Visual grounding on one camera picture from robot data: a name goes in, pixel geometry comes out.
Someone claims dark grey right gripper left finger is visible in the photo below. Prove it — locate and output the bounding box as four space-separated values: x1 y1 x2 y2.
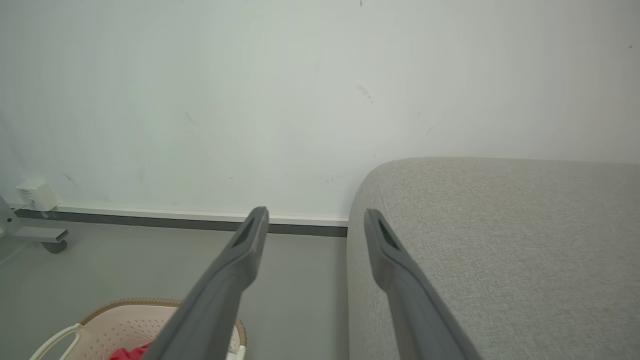
142 206 270 360

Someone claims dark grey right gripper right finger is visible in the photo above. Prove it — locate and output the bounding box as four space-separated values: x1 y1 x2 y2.
363 208 482 360

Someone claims red clothing item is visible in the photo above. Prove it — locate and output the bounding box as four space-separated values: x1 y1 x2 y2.
109 343 152 360

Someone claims cream perforated laundry basket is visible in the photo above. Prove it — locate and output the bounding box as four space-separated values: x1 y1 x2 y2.
30 298 248 360

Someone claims light grey fabric sofa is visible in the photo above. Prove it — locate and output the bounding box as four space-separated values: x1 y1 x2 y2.
346 157 640 360

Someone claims grey wheeled stand base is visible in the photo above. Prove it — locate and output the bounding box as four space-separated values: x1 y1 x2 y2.
0 196 69 254

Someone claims dark grey wall baseboard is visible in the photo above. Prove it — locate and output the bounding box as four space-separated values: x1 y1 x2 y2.
14 203 349 238

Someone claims white wall socket box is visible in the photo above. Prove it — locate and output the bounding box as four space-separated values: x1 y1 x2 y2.
15 179 61 212

